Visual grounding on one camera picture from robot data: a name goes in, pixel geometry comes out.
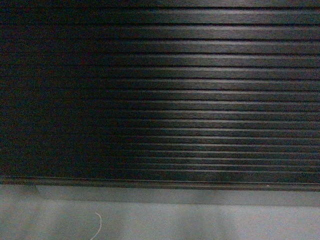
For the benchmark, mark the black slatted checkout counter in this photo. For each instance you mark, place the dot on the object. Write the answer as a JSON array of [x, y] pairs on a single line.
[[161, 101]]

